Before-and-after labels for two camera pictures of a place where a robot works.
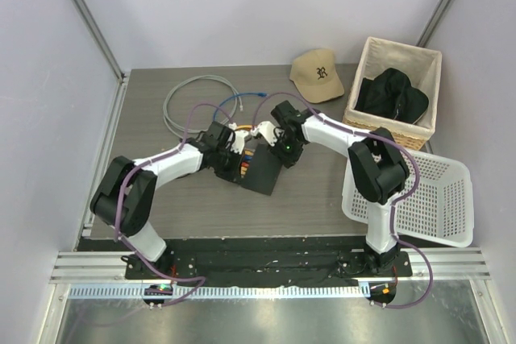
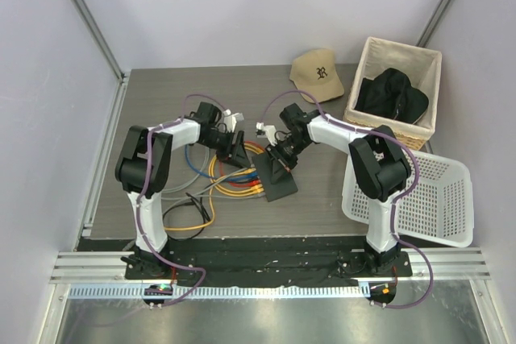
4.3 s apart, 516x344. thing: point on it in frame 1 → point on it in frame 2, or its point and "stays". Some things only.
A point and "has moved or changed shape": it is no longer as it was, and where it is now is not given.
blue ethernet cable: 256,93 → 226,178
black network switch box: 263,169 has moved or changed shape
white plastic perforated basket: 441,212 stays
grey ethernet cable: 238,101 → 209,183
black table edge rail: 271,260 stays
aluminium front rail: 448,264 stays
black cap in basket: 392,95 stays
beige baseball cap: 314,72 stays
